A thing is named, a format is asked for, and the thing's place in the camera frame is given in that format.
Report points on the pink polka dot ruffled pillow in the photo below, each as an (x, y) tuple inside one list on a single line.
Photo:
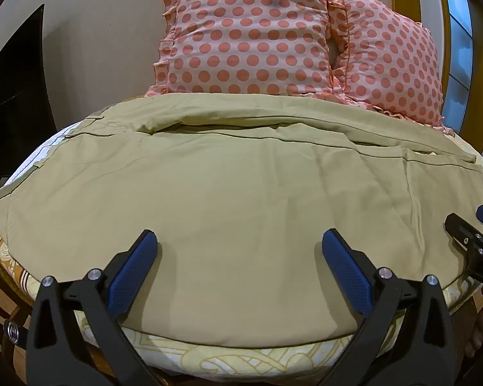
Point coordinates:
[(249, 36), (390, 60)]

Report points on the window with wooden frame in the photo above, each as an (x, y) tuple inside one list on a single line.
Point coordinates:
[(459, 44)]

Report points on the yellow patterned bed sheet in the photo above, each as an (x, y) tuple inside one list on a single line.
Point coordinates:
[(225, 360)]

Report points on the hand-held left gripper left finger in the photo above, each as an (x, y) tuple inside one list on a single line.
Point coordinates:
[(133, 275)]

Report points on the person's right hand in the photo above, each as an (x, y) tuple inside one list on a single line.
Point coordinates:
[(478, 331)]

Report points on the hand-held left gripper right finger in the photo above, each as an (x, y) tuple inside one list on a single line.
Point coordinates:
[(346, 275)]

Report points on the black television screen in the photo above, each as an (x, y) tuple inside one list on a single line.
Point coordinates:
[(14, 100)]

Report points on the wooden bed frame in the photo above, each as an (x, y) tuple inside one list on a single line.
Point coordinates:
[(0, 285)]

